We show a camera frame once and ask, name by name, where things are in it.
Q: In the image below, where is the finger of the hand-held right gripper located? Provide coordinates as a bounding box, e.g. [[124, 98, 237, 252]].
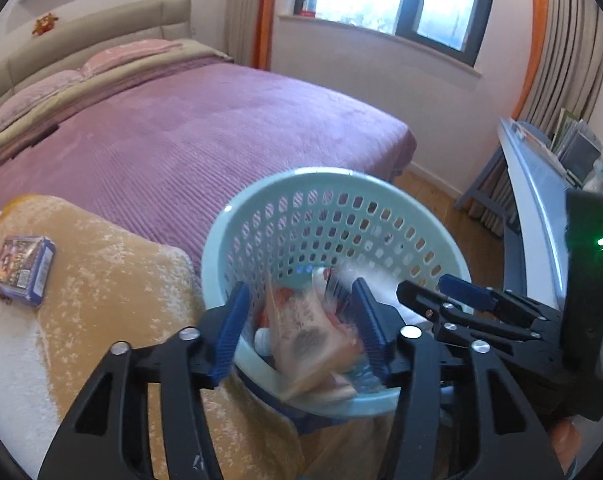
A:
[[437, 274, 565, 336], [396, 280, 562, 361]]

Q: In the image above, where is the brown snack bag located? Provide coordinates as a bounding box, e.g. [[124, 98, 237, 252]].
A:
[[266, 275, 362, 403]]

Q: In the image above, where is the olive folded blanket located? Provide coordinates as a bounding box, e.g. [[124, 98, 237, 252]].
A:
[[0, 40, 235, 161]]

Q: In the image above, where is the orange plush toy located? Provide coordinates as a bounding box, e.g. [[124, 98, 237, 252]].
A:
[[32, 12, 60, 36]]

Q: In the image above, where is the small blue card box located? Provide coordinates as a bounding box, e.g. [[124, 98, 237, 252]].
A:
[[0, 235, 56, 309]]

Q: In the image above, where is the person's right hand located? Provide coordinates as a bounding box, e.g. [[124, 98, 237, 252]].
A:
[[550, 419, 582, 473]]

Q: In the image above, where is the light green plastic basket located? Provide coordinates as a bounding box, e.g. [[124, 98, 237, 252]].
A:
[[202, 166, 472, 420]]

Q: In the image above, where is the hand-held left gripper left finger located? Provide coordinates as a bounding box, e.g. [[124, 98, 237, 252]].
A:
[[38, 281, 252, 480]]

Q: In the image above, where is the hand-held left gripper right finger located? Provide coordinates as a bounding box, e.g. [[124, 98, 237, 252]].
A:
[[350, 277, 566, 480]]

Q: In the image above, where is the white desk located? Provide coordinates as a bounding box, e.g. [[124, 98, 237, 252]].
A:
[[454, 117, 603, 321]]

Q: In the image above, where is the yellow fleece blanket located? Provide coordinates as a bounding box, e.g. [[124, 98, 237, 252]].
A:
[[0, 195, 397, 480]]

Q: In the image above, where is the grey and orange curtain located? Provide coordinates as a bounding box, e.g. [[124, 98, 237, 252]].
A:
[[511, 0, 603, 151], [224, 0, 282, 71]]

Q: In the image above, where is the pink pillow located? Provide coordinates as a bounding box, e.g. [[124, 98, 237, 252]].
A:
[[82, 38, 182, 75], [0, 70, 85, 133]]

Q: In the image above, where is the stack of picture frames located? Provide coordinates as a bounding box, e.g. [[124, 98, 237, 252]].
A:
[[549, 107, 603, 186]]

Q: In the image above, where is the beige padded headboard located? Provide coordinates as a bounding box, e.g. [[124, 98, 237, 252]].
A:
[[0, 0, 195, 111]]

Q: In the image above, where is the bed with purple cover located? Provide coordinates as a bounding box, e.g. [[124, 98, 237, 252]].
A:
[[0, 62, 417, 276]]

